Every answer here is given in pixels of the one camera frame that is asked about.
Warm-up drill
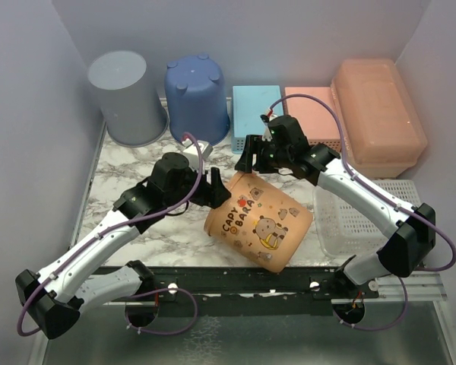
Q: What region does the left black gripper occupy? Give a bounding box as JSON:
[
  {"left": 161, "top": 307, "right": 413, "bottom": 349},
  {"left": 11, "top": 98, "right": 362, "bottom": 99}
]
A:
[{"left": 166, "top": 161, "right": 232, "bottom": 209}]

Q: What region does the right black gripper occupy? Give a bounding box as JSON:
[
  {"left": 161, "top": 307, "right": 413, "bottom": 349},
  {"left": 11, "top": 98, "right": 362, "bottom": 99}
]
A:
[{"left": 234, "top": 135, "right": 291, "bottom": 174}]

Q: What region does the orange plastic bucket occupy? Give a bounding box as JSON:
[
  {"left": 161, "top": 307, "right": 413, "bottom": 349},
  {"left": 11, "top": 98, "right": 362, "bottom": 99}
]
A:
[{"left": 204, "top": 172, "right": 313, "bottom": 273}]

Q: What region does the light blue perforated basket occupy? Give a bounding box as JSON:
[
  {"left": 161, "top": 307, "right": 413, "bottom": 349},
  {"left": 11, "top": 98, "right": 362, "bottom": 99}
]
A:
[{"left": 231, "top": 85, "right": 281, "bottom": 154}]

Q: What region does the blue plastic bucket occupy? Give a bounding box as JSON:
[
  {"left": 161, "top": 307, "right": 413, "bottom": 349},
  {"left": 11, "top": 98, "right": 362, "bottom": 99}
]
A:
[{"left": 164, "top": 53, "right": 230, "bottom": 145}]

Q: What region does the pink perforated plastic basket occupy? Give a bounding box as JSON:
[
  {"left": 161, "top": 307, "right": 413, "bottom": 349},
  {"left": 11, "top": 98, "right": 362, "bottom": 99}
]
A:
[{"left": 283, "top": 87, "right": 341, "bottom": 152}]

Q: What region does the grey-blue plastic bucket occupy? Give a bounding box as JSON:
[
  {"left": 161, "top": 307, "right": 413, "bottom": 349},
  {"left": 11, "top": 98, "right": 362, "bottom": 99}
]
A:
[{"left": 87, "top": 50, "right": 168, "bottom": 148}]

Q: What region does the white perforated plastic basket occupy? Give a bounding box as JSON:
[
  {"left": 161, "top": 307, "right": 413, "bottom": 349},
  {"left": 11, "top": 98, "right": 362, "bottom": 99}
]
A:
[{"left": 313, "top": 179, "right": 423, "bottom": 259}]

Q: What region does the large orange lidded container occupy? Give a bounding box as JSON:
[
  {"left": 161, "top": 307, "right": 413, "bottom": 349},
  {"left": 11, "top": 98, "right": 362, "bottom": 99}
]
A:
[{"left": 331, "top": 59, "right": 428, "bottom": 179}]

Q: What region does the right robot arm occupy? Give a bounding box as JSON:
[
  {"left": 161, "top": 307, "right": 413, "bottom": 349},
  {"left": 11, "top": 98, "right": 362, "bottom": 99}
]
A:
[{"left": 235, "top": 116, "right": 435, "bottom": 297}]

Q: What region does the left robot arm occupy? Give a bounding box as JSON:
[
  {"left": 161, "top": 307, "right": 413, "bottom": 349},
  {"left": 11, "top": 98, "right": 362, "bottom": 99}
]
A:
[{"left": 15, "top": 152, "right": 231, "bottom": 339}]

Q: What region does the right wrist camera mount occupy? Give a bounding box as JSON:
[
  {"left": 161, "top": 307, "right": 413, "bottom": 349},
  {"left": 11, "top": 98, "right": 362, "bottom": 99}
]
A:
[{"left": 260, "top": 109, "right": 277, "bottom": 141}]

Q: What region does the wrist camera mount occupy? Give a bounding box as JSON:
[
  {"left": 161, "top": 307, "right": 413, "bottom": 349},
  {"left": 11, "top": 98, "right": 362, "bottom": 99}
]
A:
[
  {"left": 260, "top": 109, "right": 277, "bottom": 141},
  {"left": 182, "top": 139, "right": 214, "bottom": 170}
]

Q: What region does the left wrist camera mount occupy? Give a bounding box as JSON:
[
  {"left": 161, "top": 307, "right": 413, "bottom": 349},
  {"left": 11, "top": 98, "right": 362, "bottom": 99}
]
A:
[{"left": 182, "top": 139, "right": 214, "bottom": 170}]

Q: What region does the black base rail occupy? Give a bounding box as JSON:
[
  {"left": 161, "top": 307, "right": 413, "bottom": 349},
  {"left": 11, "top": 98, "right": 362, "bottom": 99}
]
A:
[{"left": 112, "top": 267, "right": 378, "bottom": 317}]

